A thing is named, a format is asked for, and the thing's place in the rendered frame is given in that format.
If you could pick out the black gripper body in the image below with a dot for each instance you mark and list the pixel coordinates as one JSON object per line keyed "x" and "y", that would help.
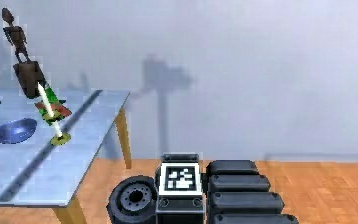
{"x": 133, "y": 200}

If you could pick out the pale grey table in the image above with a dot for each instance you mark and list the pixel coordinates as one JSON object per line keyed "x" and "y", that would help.
{"x": 70, "y": 160}

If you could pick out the blue bowl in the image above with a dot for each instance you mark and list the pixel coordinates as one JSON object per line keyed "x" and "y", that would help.
{"x": 15, "y": 130}

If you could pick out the brown figure statue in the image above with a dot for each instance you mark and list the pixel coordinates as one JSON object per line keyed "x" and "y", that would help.
{"x": 23, "y": 63}

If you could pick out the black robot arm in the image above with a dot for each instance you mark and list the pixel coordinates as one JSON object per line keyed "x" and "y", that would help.
{"x": 240, "y": 193}

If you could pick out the white candle on brass holder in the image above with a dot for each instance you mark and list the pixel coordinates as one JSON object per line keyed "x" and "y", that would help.
{"x": 50, "y": 110}

